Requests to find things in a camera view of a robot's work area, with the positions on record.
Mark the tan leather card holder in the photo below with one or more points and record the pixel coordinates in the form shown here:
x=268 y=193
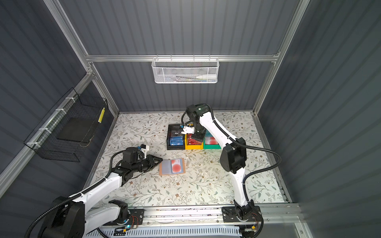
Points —
x=165 y=168

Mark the white wire wall basket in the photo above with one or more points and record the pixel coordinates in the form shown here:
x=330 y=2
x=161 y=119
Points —
x=183 y=71

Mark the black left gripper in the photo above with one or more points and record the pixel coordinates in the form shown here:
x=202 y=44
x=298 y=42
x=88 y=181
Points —
x=147 y=162

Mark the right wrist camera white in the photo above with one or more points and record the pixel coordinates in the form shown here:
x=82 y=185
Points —
x=188 y=129

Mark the blue cards in black bin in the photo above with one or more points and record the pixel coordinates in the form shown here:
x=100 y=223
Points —
x=176 y=141

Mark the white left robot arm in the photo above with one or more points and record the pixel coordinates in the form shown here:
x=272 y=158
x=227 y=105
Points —
x=75 y=216

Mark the black wire wall basket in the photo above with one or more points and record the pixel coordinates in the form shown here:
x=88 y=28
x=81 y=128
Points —
x=43 y=139

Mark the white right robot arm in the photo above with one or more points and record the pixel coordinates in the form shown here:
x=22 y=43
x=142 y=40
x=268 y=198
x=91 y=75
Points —
x=233 y=153

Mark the red card in yellow bin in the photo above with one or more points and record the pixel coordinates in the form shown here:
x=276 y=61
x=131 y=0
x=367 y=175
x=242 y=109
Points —
x=192 y=141

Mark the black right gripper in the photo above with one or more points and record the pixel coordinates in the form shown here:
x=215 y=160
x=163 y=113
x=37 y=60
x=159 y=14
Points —
x=197 y=136

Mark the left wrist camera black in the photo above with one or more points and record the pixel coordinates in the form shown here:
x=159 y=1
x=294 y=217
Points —
x=134 y=154

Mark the white marker in basket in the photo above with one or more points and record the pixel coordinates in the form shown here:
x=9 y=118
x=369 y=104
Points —
x=207 y=77

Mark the green plastic bin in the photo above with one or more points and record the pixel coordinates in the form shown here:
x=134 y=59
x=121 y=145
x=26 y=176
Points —
x=208 y=134

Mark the black pad in basket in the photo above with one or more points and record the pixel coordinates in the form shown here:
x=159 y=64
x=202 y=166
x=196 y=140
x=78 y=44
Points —
x=78 y=130

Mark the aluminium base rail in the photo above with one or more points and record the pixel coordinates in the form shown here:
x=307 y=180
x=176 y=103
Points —
x=280 y=220

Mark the yellow tag on basket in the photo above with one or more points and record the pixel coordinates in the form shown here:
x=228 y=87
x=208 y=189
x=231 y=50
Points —
x=101 y=115

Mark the yellow plastic bin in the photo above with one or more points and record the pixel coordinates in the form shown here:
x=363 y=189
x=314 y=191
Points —
x=192 y=147

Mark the pink round card in holder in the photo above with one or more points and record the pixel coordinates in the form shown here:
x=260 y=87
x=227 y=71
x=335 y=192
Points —
x=177 y=166

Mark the black plastic bin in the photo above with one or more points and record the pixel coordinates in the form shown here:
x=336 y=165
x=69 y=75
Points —
x=175 y=130

